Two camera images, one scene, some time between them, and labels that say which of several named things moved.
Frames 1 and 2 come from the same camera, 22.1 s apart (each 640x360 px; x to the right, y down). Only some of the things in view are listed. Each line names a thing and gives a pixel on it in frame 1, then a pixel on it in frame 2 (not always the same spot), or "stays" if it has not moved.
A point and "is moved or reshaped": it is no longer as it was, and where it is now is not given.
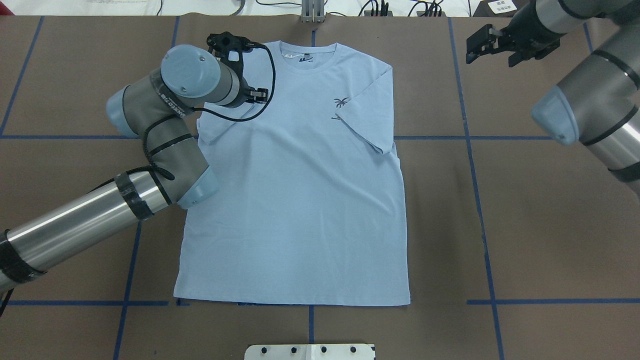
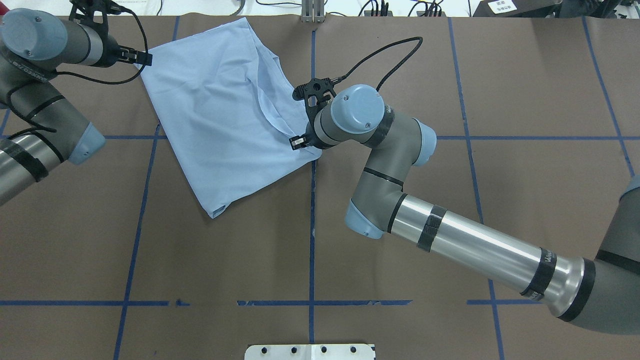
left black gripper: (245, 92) to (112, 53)
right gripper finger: (484, 37) to (296, 143)
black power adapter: (498, 8) stays
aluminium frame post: (313, 11) stays
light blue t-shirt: (309, 209) is moved or reshaped
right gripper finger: (476, 47) to (297, 140)
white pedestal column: (310, 352) stays
